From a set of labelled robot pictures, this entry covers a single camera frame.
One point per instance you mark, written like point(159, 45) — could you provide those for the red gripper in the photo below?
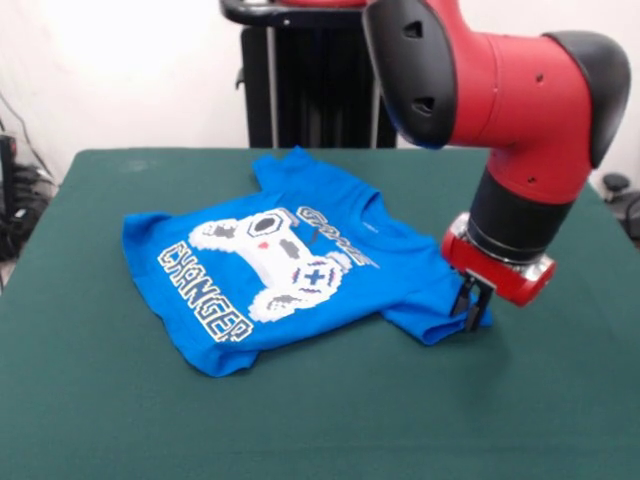
point(495, 275)

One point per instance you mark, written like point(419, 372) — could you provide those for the blue printed shirt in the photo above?
point(250, 310)

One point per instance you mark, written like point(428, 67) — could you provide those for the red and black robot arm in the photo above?
point(500, 100)

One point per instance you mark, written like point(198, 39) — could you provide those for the dark green table cloth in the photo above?
point(500, 400)

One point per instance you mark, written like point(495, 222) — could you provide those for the black office chair base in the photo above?
point(620, 190)

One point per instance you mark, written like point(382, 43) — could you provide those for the black box device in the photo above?
point(7, 170)

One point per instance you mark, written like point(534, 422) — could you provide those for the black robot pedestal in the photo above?
point(310, 90)

